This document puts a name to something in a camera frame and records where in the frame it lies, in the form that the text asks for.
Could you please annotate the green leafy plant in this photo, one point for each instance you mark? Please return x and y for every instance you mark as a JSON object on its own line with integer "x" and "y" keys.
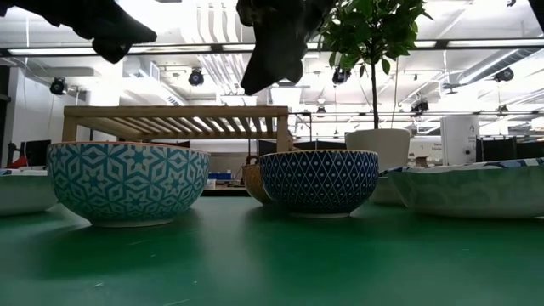
{"x": 374, "y": 34}

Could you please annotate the teal star bowl orange inside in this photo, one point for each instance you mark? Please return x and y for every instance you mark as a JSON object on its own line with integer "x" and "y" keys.
{"x": 127, "y": 183}

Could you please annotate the red object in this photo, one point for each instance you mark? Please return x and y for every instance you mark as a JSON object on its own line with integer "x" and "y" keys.
{"x": 18, "y": 162}

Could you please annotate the small cardboard box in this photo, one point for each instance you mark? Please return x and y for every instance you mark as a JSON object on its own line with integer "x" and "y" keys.
{"x": 421, "y": 161}

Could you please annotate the white plant pot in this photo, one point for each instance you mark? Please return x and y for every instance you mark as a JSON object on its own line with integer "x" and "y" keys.
{"x": 378, "y": 146}

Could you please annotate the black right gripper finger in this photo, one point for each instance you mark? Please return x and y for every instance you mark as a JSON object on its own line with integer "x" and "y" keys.
{"x": 301, "y": 51}
{"x": 268, "y": 59}

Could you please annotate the green table mat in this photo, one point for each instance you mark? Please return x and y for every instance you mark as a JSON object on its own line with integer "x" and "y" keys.
{"x": 272, "y": 263}

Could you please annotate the white cylindrical appliance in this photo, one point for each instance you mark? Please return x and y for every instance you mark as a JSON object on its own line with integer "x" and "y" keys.
{"x": 459, "y": 140}

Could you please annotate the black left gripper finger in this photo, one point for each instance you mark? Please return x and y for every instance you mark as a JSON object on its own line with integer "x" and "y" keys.
{"x": 115, "y": 25}
{"x": 110, "y": 51}

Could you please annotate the black ceiling spotlight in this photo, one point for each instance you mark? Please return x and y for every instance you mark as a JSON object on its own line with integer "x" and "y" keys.
{"x": 504, "y": 75}
{"x": 419, "y": 107}
{"x": 196, "y": 78}
{"x": 58, "y": 86}
{"x": 340, "y": 76}

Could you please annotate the blue white patterned plate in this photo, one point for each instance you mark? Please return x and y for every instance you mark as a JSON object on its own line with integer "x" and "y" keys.
{"x": 21, "y": 191}
{"x": 467, "y": 191}

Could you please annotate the wooden slatted shelf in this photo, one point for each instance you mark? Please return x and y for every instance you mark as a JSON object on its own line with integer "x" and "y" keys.
{"x": 170, "y": 111}

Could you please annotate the grey ceiling duct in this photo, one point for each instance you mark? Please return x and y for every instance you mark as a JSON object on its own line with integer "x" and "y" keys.
{"x": 493, "y": 66}

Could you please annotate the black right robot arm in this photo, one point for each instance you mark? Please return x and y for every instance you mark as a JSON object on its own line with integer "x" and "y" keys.
{"x": 537, "y": 10}

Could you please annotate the dark blue diamond pattern bowl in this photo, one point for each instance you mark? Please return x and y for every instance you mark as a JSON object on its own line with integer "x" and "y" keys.
{"x": 319, "y": 183}

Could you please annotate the black computer monitor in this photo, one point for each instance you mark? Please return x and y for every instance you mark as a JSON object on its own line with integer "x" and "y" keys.
{"x": 37, "y": 153}

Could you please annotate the blue storage bins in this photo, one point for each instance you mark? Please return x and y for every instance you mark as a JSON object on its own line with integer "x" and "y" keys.
{"x": 220, "y": 175}

